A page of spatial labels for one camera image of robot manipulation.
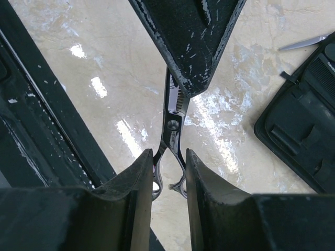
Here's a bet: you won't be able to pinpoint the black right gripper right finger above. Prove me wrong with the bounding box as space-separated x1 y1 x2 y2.
186 149 334 250

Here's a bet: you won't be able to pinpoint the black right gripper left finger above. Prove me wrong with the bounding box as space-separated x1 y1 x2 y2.
1 149 153 250

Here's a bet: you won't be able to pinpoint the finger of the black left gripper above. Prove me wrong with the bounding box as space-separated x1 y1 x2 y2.
130 0 245 98

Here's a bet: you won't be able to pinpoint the silver thinning scissors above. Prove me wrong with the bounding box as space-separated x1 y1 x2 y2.
152 69 190 200

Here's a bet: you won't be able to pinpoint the black zip tool case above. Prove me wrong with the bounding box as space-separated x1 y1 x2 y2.
254 33 334 193

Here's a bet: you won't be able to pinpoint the silver straight hair scissors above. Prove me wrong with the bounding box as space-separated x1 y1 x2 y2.
278 33 330 51

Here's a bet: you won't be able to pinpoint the black comb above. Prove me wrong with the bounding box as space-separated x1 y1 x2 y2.
308 43 334 107

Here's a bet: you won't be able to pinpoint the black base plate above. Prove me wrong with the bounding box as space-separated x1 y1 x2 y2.
1 1 116 190

